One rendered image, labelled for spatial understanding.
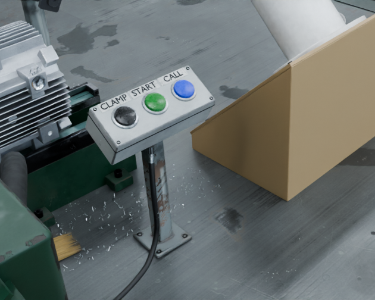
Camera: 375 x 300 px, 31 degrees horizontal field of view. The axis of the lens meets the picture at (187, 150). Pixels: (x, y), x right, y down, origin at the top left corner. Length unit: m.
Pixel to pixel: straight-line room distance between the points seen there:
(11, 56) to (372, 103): 0.64
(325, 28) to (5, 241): 0.91
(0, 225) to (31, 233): 0.02
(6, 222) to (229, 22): 1.44
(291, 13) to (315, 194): 0.32
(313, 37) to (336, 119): 0.15
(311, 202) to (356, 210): 0.08
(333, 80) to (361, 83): 0.09
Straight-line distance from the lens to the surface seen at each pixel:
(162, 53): 1.63
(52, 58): 1.05
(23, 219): 0.37
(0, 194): 0.39
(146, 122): 0.90
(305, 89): 1.06
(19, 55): 1.06
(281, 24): 1.20
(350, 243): 1.09
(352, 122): 1.23
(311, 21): 1.19
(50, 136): 1.08
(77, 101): 1.24
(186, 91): 0.94
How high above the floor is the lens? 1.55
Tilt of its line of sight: 36 degrees down
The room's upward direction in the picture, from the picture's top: 4 degrees counter-clockwise
